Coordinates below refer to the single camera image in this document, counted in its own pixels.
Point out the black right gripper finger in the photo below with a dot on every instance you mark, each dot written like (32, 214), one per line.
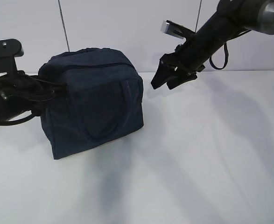
(162, 76)
(177, 81)

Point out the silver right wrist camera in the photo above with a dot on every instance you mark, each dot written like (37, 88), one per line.
(173, 29)

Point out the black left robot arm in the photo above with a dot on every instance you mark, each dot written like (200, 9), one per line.
(13, 111)

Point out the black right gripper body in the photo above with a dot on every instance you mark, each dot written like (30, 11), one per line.
(187, 59)

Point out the dark blue lunch bag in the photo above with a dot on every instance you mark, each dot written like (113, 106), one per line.
(103, 101)

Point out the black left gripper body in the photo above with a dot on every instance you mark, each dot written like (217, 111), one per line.
(36, 90)

